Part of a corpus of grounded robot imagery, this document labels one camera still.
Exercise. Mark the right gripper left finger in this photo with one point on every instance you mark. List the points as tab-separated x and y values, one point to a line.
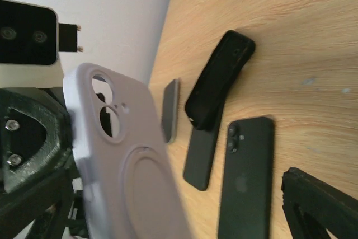
36	156

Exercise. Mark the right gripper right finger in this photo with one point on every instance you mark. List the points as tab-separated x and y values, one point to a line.
314	209

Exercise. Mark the black phone camera side up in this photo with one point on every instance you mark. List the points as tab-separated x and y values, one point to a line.
245	204

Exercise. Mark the lavender phone case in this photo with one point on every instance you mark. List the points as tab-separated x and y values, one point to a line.
129	189

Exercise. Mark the black phone case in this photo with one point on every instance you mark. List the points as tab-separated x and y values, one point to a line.
228	58

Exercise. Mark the small black phone left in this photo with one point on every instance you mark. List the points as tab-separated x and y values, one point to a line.
169	118

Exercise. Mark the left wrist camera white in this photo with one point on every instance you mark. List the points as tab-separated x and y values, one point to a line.
31	40

